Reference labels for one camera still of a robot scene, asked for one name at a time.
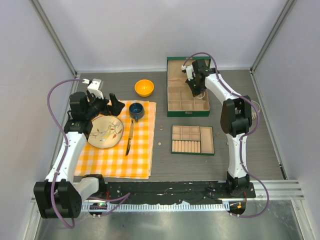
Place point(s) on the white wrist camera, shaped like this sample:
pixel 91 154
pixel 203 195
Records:
pixel 189 71
pixel 94 87

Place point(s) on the white slotted cable duct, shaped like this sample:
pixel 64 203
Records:
pixel 182 207

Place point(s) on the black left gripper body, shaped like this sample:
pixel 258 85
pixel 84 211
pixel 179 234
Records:
pixel 97 106

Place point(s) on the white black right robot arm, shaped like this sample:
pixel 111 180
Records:
pixel 235 119

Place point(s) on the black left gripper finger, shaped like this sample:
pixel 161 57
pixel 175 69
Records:
pixel 116 109
pixel 114 101

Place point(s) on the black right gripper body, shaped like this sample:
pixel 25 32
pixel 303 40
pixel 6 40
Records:
pixel 196 89

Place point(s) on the grey striped mug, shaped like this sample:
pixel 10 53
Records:
pixel 255 109

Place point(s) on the orange bowl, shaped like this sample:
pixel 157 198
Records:
pixel 144 87

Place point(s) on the black handled knife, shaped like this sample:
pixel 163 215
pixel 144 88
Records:
pixel 131 131

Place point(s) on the orange white checkered cloth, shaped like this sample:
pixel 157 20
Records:
pixel 113 162

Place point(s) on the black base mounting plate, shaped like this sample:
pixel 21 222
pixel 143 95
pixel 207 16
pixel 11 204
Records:
pixel 175 192

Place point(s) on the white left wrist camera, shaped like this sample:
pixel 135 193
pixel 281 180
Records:
pixel 94 87

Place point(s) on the green jewelry box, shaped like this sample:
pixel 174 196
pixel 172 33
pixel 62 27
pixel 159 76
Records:
pixel 180 101

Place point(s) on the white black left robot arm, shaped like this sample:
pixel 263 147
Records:
pixel 57 196

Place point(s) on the green jewelry tray insert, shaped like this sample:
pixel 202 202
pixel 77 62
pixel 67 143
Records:
pixel 192 140

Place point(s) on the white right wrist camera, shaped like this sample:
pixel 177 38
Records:
pixel 189 71

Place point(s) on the beige bird pattern plate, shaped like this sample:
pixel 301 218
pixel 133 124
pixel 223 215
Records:
pixel 106 132

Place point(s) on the dark blue mug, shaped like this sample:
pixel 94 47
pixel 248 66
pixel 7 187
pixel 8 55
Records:
pixel 136 111

